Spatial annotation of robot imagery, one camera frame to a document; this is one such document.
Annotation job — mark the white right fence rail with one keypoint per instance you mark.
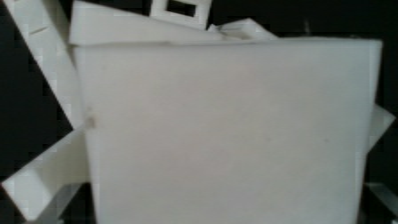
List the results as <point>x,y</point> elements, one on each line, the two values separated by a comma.
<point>42,25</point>

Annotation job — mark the white cabinet body box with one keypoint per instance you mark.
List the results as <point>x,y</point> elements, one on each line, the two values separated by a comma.
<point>103,25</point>

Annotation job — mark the white cabinet top block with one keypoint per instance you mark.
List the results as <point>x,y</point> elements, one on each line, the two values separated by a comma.
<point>227,130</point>

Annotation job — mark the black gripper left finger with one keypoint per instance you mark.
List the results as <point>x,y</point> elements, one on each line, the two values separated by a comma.
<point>50,216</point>

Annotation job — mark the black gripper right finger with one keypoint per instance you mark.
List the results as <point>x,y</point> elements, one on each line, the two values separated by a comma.
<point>387,198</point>

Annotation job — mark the white marker base plate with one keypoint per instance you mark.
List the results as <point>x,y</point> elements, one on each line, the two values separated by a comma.
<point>183,12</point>

